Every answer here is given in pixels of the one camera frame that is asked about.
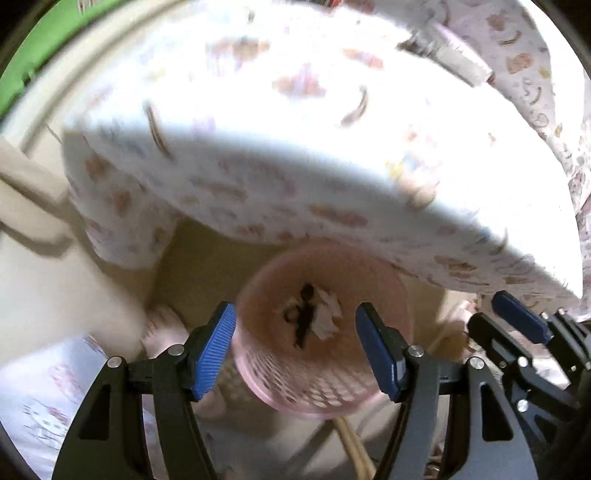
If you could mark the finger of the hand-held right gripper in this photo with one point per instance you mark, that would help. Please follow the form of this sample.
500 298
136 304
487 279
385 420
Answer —
517 314
494 337

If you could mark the black plastic spoon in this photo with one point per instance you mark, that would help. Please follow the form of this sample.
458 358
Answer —
304 318

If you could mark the pink striped small box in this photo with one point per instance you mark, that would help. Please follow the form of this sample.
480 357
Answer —
457 55

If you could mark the bear printed white cloth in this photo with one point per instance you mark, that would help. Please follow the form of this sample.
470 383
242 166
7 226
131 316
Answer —
277 138

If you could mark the white tissue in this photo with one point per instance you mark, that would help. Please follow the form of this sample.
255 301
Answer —
328 318

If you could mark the green plastic tub white lid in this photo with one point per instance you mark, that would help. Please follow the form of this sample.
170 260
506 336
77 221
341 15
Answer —
27 69

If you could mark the pink plastic mesh basket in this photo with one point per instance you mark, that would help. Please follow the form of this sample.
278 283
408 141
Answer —
277 378

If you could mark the wooden stick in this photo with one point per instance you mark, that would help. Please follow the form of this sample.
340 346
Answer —
355 447

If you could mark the wooden shelf frame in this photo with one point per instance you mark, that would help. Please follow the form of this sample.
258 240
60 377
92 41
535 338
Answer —
27 194

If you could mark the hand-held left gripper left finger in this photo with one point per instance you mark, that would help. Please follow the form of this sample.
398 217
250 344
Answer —
212 350

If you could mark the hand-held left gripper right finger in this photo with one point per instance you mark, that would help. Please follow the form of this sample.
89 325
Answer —
378 350

